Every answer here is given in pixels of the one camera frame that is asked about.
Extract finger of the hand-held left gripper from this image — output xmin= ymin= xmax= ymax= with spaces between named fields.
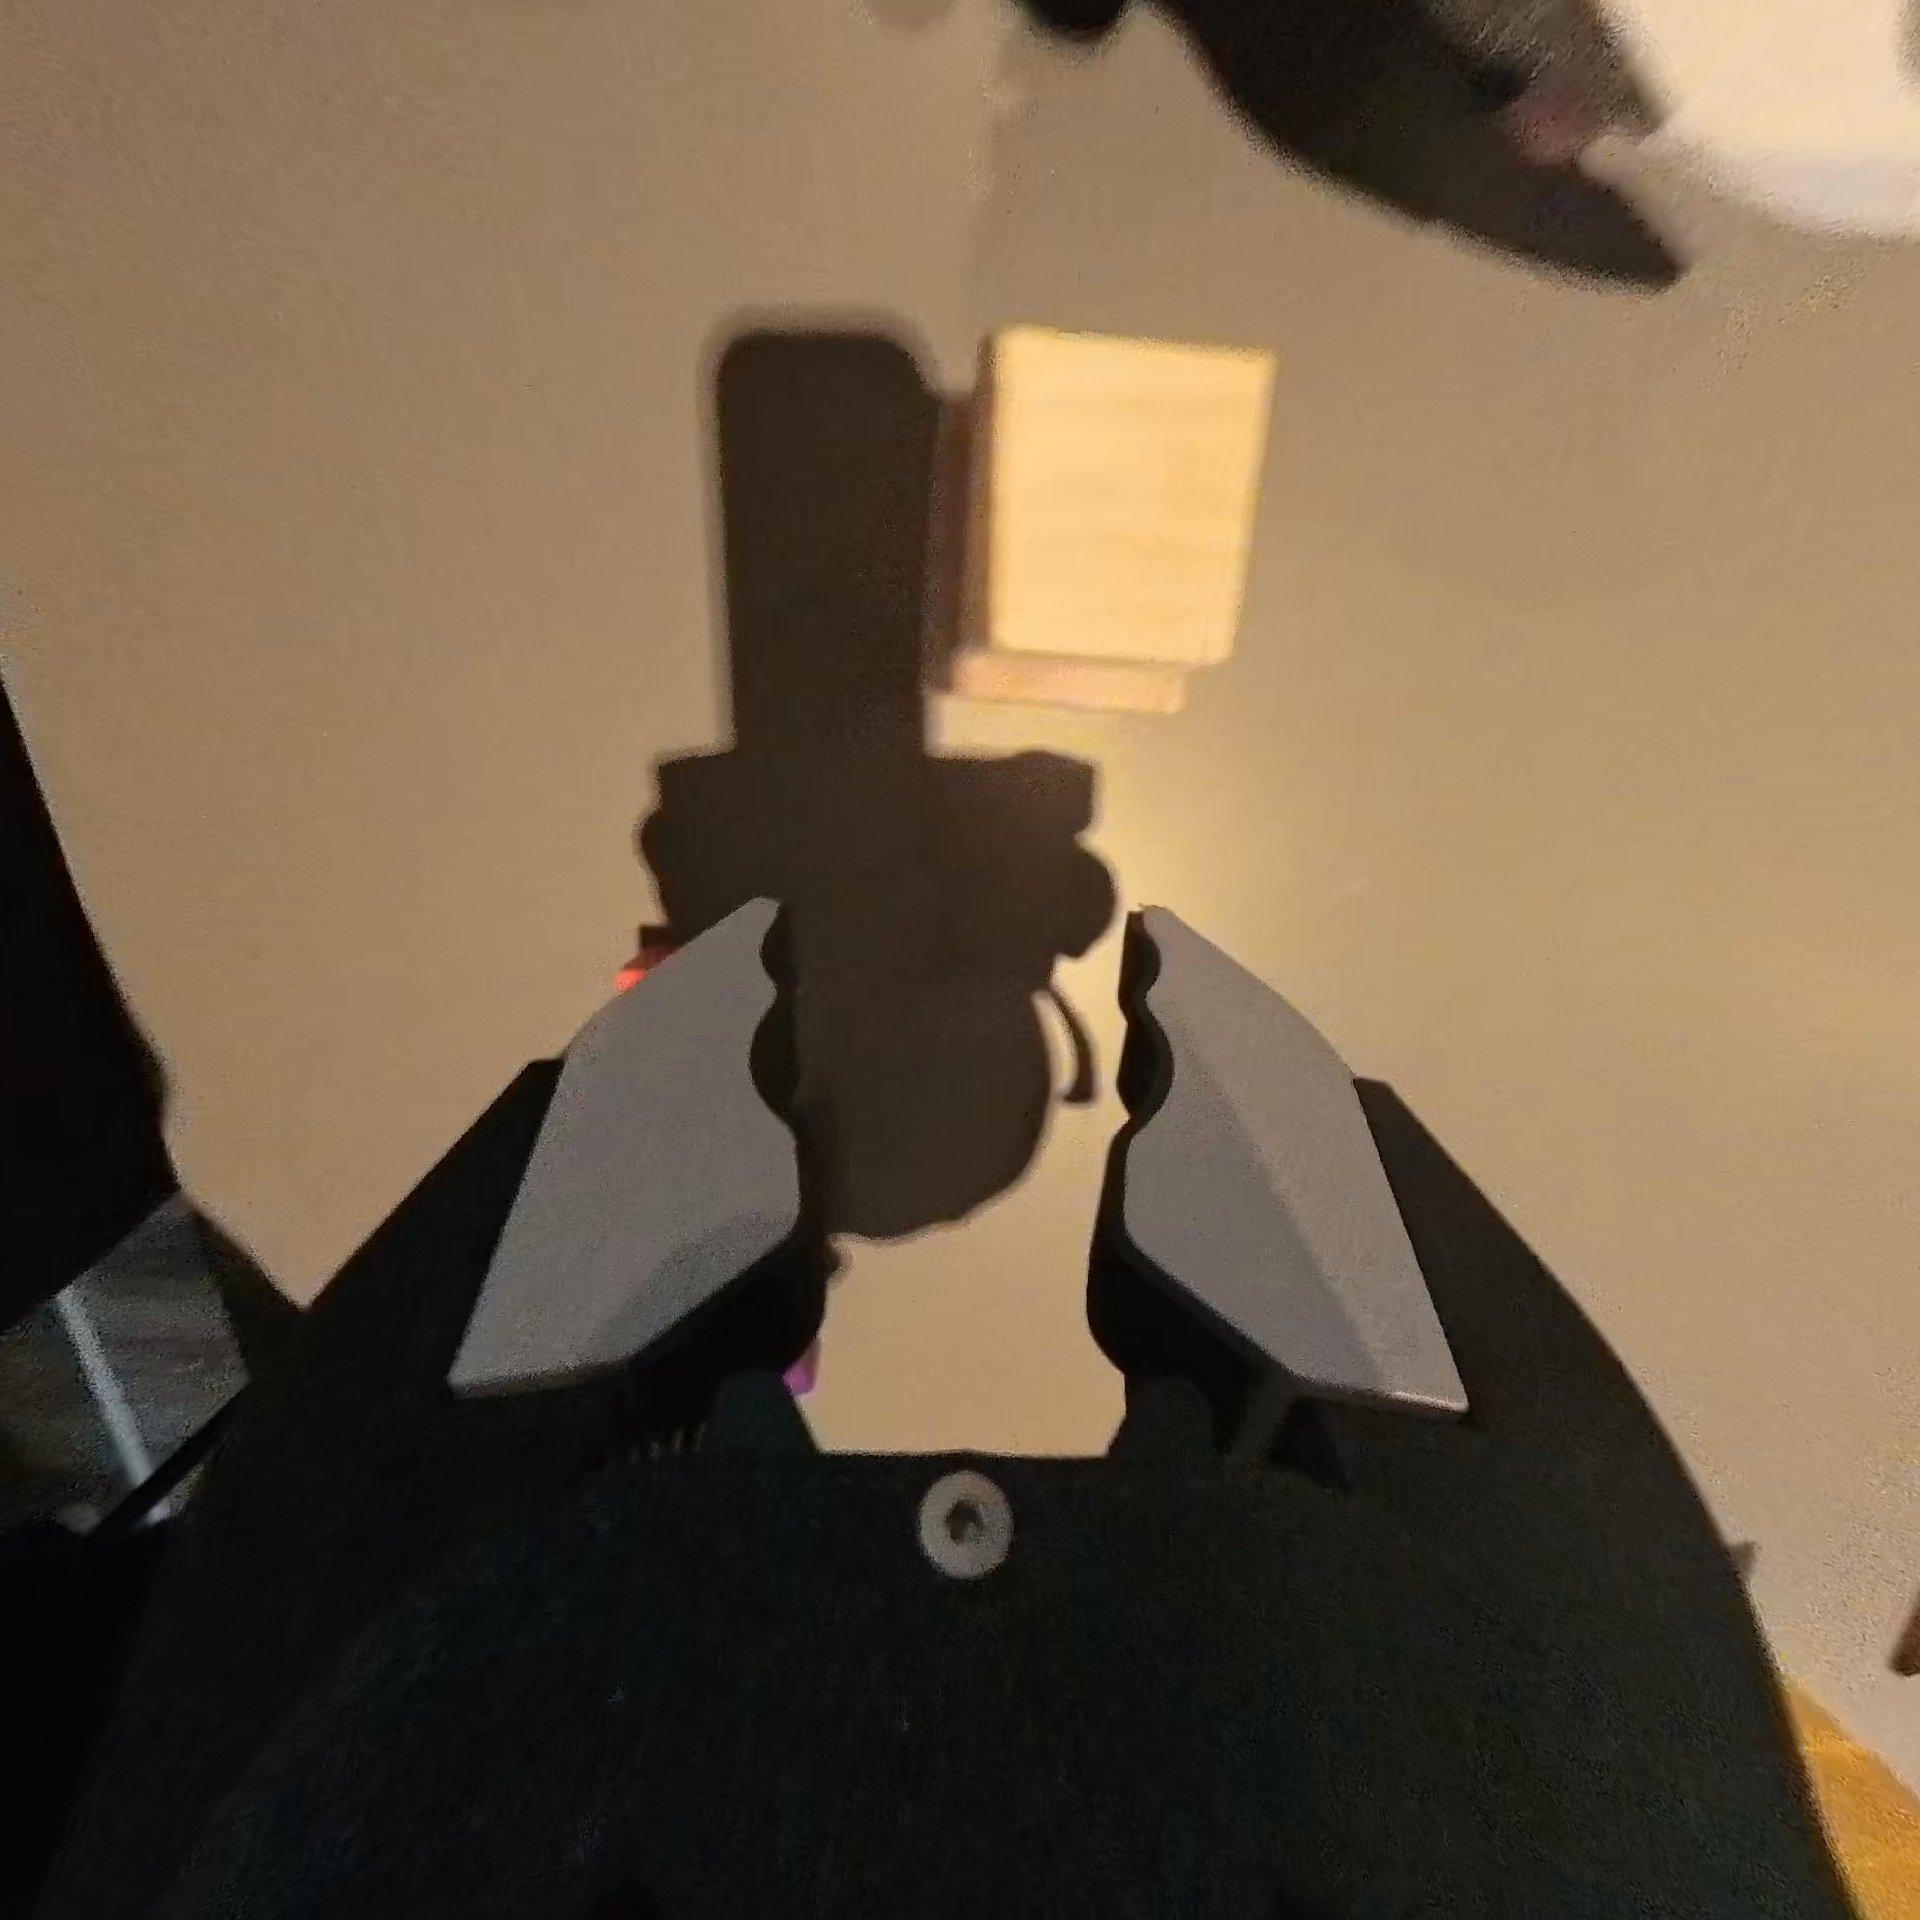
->
xmin=1611 ymin=0 xmax=1920 ymax=245

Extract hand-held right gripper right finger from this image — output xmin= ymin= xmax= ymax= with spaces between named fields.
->
xmin=1083 ymin=903 xmax=1473 ymax=1465

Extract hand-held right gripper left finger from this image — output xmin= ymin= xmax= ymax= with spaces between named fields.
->
xmin=449 ymin=896 xmax=835 ymax=1402

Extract natural wooden cube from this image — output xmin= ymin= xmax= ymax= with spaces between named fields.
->
xmin=971 ymin=327 xmax=1281 ymax=673
xmin=948 ymin=647 xmax=1199 ymax=717

